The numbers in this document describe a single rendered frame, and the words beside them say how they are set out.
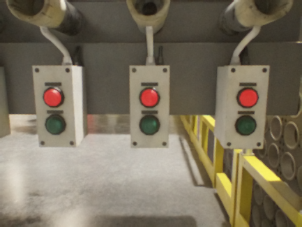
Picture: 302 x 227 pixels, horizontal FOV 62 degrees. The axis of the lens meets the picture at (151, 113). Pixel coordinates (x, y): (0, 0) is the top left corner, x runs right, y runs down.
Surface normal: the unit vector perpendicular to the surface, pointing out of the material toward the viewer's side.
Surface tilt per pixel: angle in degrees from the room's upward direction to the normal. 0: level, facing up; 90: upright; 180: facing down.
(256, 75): 90
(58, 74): 90
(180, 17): 90
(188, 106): 90
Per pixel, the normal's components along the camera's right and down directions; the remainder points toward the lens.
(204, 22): -0.02, 0.18
